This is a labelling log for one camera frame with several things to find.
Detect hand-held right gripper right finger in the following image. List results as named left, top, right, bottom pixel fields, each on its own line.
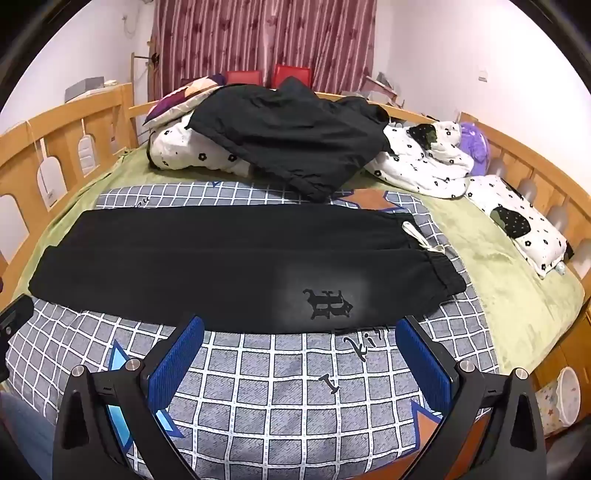
left=394, top=315, right=548, bottom=480

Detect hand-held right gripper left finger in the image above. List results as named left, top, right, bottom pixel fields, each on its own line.
left=52, top=315, right=206, bottom=480

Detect black pants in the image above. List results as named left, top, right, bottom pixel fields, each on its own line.
left=28, top=205, right=467, bottom=335

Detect grey checked star blanket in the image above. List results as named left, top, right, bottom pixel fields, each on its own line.
left=7, top=180, right=502, bottom=480

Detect green bed sheet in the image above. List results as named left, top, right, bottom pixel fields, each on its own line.
left=39, top=148, right=585, bottom=374

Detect white star-print bin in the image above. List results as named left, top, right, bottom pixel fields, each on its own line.
left=536, top=367, right=581, bottom=437

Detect white floral pillow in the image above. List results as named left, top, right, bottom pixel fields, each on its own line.
left=464, top=174, right=568, bottom=278

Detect purple plush toy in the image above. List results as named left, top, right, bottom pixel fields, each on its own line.
left=457, top=121, right=491, bottom=176

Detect grey box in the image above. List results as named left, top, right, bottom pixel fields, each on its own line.
left=65, top=78, right=109, bottom=102

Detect pile of black clothes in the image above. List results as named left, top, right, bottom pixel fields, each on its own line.
left=189, top=76, right=393, bottom=204

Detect purple patchwork cushion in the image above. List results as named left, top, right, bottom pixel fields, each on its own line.
left=143, top=74, right=227, bottom=126

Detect wooden coat rack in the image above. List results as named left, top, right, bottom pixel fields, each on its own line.
left=130, top=41, right=162, bottom=104

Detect red chair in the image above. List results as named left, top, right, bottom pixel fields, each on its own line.
left=225, top=70, right=262, bottom=86
left=270, top=65, right=311, bottom=89

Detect maroon patterned curtain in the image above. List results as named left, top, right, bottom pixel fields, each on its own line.
left=152, top=0, right=377, bottom=93

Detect wooden bed frame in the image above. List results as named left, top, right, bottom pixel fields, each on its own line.
left=0, top=83, right=591, bottom=416

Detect folded wooden frame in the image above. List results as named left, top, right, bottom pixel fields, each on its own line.
left=364, top=73, right=400, bottom=105

